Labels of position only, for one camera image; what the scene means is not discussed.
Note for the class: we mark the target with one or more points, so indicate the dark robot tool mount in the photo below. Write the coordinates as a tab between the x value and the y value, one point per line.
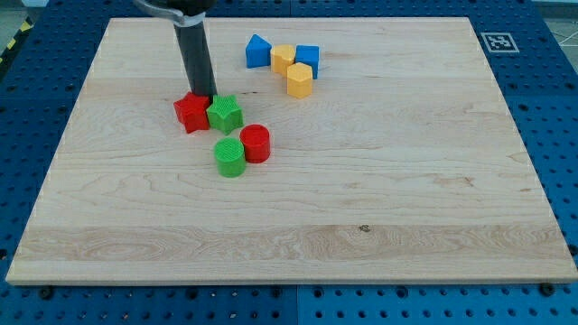
189	7

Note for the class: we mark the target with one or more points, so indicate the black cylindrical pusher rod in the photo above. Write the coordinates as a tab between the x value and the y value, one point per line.
196	59

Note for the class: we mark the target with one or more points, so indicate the red star block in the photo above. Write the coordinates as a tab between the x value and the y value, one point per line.
191	111

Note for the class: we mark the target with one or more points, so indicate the green star block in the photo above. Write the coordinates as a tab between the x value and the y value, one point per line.
225	114

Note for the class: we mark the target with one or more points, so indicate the blue triangle block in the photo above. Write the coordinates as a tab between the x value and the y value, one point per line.
258	52

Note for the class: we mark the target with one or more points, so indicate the yellow heart block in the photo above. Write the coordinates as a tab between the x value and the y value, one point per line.
282	56

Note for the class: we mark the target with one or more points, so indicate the yellow hexagon block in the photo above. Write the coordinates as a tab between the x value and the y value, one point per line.
299	80

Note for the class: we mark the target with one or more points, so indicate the blue cube block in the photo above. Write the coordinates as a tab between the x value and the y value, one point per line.
309	55

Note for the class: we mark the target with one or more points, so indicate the red cylinder block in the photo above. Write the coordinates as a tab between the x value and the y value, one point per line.
256	141

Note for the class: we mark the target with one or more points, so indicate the green cylinder block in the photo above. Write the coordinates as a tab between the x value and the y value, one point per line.
230	158

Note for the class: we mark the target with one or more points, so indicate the wooden board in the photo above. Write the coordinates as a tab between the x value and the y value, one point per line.
403	166

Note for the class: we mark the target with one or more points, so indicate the white fiducial marker tag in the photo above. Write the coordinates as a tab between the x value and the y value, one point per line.
499	42

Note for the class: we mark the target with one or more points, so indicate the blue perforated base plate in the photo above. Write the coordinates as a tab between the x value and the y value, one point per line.
49	67

